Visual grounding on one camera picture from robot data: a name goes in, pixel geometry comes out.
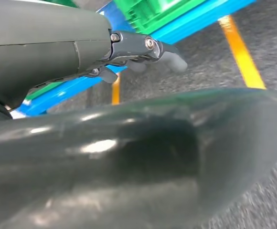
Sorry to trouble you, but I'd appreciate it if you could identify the blue metal shelf rack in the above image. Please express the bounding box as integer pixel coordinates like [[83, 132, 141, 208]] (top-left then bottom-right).
[[11, 0, 257, 117]]

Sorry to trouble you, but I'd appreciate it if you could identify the green plastic crate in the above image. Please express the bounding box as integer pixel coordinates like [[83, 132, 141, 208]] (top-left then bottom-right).
[[114, 0, 207, 35], [25, 80, 65, 102]]

